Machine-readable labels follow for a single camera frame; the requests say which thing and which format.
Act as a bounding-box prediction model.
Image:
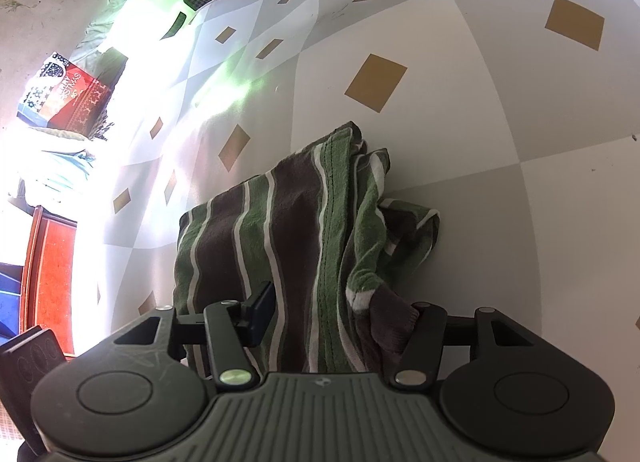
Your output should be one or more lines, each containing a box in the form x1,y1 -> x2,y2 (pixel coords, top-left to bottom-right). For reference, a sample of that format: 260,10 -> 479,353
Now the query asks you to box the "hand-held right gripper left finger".
112,281 -> 276,390

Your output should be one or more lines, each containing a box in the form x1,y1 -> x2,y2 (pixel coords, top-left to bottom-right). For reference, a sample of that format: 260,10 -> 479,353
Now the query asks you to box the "red printed gift bag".
16,52 -> 112,135

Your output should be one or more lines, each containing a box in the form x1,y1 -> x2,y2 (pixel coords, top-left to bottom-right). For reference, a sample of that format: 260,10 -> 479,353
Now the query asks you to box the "light blue garment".
17,142 -> 98,207

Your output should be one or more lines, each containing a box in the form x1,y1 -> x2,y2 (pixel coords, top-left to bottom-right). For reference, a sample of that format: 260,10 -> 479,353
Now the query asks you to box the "pale green quilt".
70,16 -> 131,82

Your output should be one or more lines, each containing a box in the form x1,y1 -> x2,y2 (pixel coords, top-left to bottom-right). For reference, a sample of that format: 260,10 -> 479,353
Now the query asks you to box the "green plastic stool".
102,0 -> 201,60

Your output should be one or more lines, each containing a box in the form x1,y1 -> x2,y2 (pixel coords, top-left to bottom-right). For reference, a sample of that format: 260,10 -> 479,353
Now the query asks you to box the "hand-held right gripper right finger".
392,303 -> 538,388

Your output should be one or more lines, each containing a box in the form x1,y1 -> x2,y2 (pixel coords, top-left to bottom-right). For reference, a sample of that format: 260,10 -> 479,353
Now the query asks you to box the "blue plastic box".
0,262 -> 25,345

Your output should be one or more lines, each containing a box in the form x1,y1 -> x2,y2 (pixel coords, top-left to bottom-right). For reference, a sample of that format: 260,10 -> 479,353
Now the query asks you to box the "green brown striped t-shirt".
172,121 -> 442,375

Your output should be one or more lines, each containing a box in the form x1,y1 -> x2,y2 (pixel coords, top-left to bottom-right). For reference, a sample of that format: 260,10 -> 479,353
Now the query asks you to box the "red-brown wooden furniture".
20,204 -> 78,358

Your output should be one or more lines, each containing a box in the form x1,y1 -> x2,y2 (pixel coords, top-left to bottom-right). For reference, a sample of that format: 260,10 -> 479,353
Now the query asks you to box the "grey white diamond tablecloth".
95,0 -> 640,385

